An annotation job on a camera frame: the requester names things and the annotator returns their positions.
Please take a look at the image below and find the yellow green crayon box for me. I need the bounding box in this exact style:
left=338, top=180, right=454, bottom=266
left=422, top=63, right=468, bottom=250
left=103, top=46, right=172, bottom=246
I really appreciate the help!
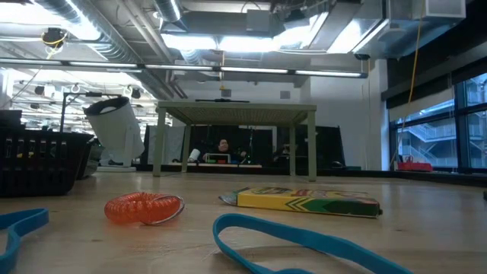
left=218, top=185, right=384, bottom=219

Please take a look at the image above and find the blue rubber band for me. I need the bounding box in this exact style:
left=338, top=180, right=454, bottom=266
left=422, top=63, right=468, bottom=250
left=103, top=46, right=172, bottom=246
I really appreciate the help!
left=0, top=208, right=50, bottom=274
left=212, top=212, right=415, bottom=274

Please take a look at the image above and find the red-orange coil wristband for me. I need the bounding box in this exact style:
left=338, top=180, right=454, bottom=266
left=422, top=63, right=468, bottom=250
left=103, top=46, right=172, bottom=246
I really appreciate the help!
left=103, top=192, right=186, bottom=226

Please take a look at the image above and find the light wood desk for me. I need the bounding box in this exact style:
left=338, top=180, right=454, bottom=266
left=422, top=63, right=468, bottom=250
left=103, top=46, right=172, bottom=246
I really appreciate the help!
left=170, top=162, right=263, bottom=169

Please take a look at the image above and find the white desk lamp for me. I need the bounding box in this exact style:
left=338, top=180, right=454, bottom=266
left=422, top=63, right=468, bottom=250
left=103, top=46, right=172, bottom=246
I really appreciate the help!
left=82, top=96, right=146, bottom=173

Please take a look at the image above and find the person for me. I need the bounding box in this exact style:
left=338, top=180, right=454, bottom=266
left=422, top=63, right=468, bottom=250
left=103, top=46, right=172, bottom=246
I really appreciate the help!
left=212, top=137, right=235, bottom=155

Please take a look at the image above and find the small white-framed screen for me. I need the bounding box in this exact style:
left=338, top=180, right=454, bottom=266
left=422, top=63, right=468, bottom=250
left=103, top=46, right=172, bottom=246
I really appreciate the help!
left=205, top=152, right=232, bottom=165

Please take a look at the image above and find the black partition panel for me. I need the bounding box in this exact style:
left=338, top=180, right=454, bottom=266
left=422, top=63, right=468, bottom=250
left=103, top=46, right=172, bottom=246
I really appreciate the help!
left=144, top=124, right=345, bottom=171

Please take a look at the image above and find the black plastic basket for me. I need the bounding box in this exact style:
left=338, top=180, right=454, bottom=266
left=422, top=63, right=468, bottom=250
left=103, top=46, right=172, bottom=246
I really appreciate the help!
left=0, top=129, right=95, bottom=198
left=75, top=139, right=104, bottom=180

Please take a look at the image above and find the red bin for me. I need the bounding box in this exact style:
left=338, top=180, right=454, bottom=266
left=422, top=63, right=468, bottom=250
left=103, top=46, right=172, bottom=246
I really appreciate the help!
left=395, top=155, right=434, bottom=173

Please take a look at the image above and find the white ceiling unit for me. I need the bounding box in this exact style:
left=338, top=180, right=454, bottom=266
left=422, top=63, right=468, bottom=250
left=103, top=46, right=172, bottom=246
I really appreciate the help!
left=412, top=0, right=467, bottom=21

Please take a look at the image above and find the silver spiral ventilation duct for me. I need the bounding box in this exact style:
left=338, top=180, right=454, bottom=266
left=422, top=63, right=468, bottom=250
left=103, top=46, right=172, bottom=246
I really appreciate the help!
left=33, top=0, right=183, bottom=100

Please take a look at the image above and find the yellow hanging cable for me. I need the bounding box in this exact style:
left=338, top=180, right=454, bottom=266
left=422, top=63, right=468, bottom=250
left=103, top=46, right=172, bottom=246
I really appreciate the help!
left=406, top=14, right=425, bottom=106

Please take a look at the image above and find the black yellow cord reel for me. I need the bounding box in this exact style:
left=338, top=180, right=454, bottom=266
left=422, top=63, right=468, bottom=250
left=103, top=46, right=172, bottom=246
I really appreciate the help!
left=40, top=26, right=69, bottom=60

